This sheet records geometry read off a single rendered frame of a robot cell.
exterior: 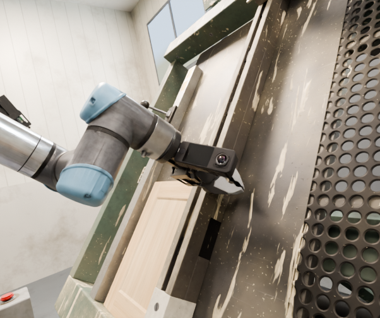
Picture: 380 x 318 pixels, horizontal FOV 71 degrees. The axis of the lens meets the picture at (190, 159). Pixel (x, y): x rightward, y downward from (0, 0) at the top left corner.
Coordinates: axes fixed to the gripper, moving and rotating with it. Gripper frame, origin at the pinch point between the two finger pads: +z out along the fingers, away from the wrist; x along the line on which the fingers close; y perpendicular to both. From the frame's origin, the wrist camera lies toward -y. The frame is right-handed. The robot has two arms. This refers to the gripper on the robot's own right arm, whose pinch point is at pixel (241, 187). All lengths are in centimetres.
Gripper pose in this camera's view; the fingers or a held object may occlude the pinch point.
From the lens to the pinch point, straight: 59.7
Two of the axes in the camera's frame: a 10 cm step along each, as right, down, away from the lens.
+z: 7.5, 4.7, 4.7
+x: -3.4, 8.8, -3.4
